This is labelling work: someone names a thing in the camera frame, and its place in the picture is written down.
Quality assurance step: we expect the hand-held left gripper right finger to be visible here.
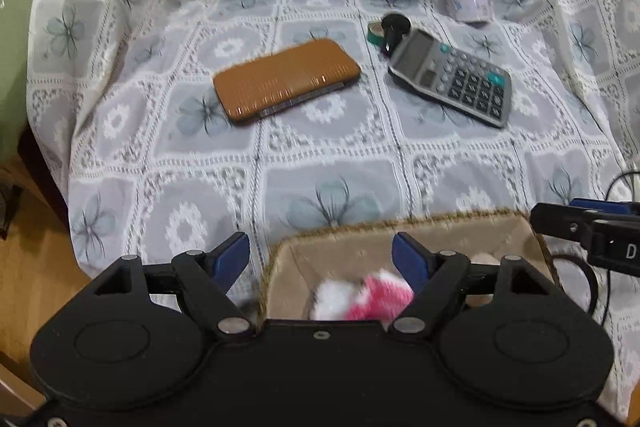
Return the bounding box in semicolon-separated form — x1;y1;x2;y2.
387;231;557;339

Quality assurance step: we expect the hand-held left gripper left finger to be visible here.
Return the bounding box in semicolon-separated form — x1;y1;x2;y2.
90;231;256;339

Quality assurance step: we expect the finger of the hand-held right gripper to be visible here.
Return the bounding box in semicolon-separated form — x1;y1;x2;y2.
530;202;601;241
570;197;640;217

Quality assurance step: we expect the pink and white plush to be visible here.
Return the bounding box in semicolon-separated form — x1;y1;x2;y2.
310;271;416;322

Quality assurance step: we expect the woven basket beige liner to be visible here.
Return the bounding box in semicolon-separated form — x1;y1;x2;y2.
259;207;561;323

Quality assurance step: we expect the white floral lace tablecloth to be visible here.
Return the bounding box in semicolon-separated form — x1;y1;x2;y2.
25;0;640;408

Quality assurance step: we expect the grey calculator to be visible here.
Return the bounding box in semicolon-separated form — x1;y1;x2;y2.
387;28;513;129

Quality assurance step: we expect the brown leather case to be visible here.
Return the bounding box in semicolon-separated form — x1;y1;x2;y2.
212;38;361;125

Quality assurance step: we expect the green tape roll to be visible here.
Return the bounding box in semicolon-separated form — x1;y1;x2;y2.
367;20;389;46

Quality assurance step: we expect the black round pompom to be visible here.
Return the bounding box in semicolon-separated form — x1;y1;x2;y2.
381;14;412;56

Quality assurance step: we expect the dark object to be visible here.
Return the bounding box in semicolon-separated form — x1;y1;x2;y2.
0;182;23;240

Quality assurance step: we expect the green cushion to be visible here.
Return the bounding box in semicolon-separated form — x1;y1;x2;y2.
0;0;76;163

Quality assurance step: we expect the black cable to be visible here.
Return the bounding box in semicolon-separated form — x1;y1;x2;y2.
550;167;640;328

